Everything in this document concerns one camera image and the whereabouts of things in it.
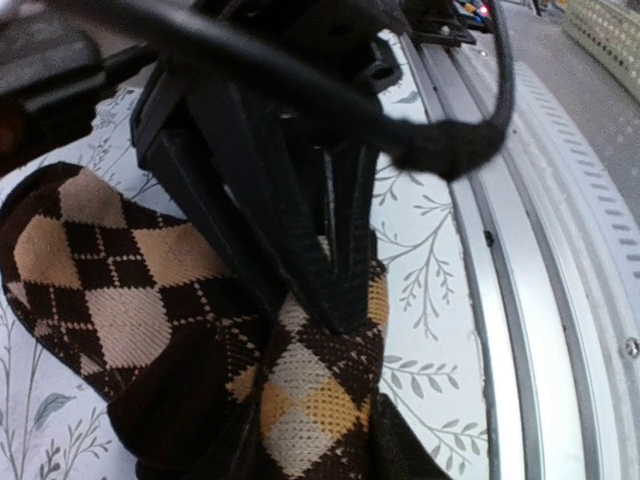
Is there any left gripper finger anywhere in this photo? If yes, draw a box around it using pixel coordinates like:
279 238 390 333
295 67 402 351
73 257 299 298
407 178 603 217
369 393 450 480

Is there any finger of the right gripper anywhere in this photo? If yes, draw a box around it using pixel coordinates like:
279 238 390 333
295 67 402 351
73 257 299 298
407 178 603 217
131 64 368 334
324 141 379 280

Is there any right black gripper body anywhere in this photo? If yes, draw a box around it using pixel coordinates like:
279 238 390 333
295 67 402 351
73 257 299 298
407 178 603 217
194 0 476 92

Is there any brown argyle sock pair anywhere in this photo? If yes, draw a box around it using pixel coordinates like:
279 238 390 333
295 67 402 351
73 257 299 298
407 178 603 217
1 163 388 479

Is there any floral white tablecloth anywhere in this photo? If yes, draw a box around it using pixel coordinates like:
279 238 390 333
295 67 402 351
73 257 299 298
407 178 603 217
0 29 494 480

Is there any aluminium front rail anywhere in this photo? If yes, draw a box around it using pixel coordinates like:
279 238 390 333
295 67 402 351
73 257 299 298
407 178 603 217
397 29 640 480

